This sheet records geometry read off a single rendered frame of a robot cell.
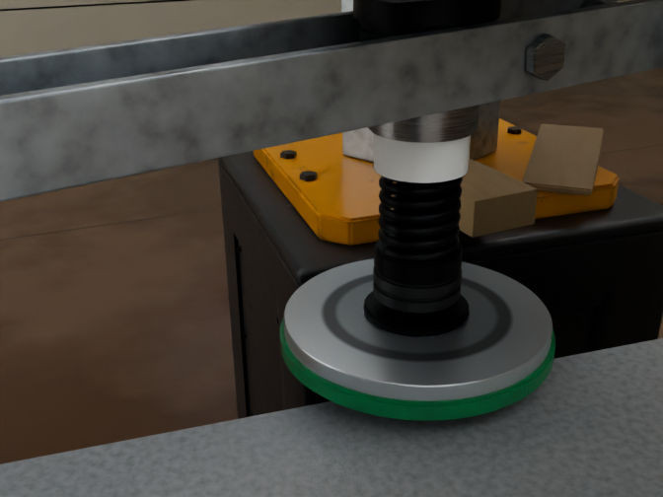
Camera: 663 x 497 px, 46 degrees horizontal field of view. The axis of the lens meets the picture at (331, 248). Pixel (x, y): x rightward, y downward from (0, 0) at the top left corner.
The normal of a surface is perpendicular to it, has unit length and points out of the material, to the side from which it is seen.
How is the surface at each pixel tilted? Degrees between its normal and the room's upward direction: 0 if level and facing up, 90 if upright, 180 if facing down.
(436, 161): 90
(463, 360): 0
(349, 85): 90
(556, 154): 11
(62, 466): 0
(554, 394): 0
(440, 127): 90
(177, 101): 90
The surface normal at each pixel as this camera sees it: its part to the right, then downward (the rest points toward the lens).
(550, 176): -0.08, -0.82
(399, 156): -0.56, 0.34
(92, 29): 0.36, 0.37
